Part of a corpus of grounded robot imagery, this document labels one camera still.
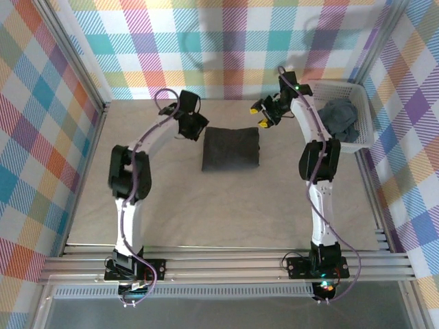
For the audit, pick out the black t-shirt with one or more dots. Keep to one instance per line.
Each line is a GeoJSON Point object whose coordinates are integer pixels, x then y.
{"type": "Point", "coordinates": [229, 149]}

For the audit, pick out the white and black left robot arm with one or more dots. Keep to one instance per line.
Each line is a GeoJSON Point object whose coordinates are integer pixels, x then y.
{"type": "Point", "coordinates": [128, 222]}

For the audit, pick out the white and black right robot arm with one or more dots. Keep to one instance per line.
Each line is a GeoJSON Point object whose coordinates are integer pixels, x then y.
{"type": "Point", "coordinates": [320, 212]}

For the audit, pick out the grey-blue t-shirt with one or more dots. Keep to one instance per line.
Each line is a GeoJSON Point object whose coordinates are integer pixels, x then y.
{"type": "Point", "coordinates": [339, 118]}

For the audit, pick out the white plastic basket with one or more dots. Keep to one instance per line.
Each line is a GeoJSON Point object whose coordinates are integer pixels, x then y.
{"type": "Point", "coordinates": [343, 89]}

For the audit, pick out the small controller board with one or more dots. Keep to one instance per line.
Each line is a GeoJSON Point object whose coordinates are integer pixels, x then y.
{"type": "Point", "coordinates": [324, 286]}
{"type": "Point", "coordinates": [135, 289]}

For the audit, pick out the aluminium corner post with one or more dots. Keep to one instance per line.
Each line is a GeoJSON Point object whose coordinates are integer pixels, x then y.
{"type": "Point", "coordinates": [80, 58]}
{"type": "Point", "coordinates": [377, 41]}

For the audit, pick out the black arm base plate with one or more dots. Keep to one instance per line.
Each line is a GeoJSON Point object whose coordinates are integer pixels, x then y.
{"type": "Point", "coordinates": [296, 267]}
{"type": "Point", "coordinates": [156, 267]}

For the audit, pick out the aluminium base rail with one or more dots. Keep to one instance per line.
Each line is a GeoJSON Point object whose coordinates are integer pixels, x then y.
{"type": "Point", "coordinates": [223, 270]}

